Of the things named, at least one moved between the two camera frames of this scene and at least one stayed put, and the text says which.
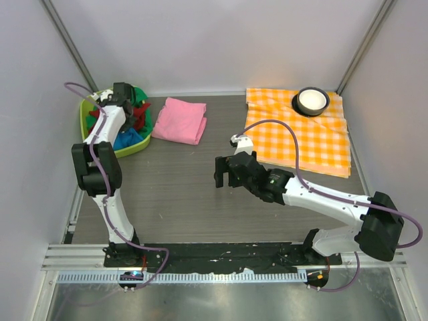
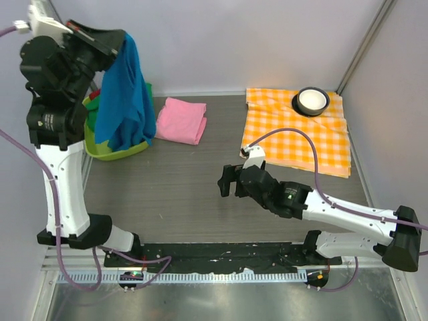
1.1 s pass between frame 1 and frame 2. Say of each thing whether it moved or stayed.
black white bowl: stayed
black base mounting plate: stayed
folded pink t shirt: stayed
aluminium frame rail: stayed
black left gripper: moved
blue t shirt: moved
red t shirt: moved
